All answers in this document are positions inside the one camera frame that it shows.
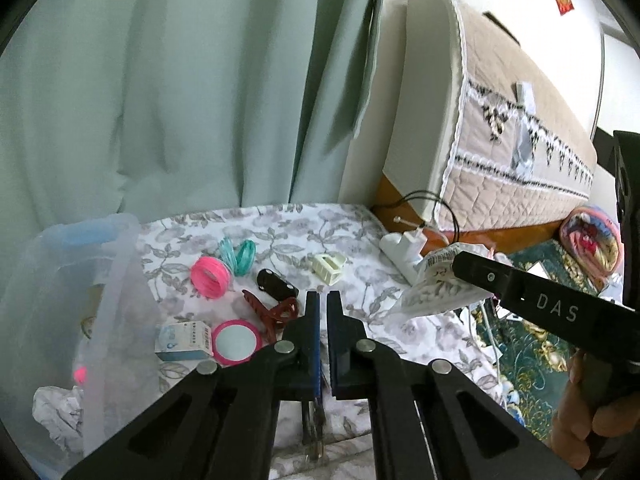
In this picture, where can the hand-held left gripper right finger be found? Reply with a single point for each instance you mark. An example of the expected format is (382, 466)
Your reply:
(334, 340)

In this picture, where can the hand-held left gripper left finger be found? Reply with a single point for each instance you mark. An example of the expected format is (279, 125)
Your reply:
(312, 320)

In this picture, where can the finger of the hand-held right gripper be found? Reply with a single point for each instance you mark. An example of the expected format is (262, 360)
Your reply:
(482, 272)

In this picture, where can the bag of cotton swabs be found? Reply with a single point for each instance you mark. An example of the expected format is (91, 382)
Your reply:
(440, 285)

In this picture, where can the pink round mirror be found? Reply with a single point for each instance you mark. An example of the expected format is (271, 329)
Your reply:
(235, 342)

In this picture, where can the white and blue medicine box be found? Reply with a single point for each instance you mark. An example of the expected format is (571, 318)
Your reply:
(182, 342)

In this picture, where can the clear plastic storage container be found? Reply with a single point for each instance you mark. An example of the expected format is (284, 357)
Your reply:
(110, 310)

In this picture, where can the white paper ball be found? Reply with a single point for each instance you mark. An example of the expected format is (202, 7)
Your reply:
(57, 410)

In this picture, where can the person's right hand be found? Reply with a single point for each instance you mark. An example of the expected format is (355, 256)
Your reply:
(570, 410)

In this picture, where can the dark red claw hair clip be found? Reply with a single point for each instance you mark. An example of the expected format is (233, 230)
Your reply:
(270, 312)

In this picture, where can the black hair clip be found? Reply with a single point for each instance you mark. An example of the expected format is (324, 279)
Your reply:
(275, 282)

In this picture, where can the cream claw hair clip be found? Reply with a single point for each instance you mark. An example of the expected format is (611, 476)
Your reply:
(330, 266)

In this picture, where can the green floral carpet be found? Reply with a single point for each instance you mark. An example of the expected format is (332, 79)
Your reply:
(530, 360)

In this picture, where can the colourful rolled blanket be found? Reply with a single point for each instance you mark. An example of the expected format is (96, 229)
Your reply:
(590, 240)

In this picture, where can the white charger plug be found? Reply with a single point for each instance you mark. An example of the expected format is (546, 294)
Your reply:
(414, 237)

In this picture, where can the grey floral fleece blanket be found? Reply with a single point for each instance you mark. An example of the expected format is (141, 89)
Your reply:
(360, 250)

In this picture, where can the white power strip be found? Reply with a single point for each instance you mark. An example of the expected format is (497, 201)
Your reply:
(397, 255)

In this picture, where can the beige quilted lace cover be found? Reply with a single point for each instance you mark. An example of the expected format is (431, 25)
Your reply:
(520, 170)

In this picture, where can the white mattress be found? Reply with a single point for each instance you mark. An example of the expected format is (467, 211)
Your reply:
(415, 110)

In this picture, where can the pale green curtain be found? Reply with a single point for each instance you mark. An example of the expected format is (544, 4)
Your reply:
(175, 85)

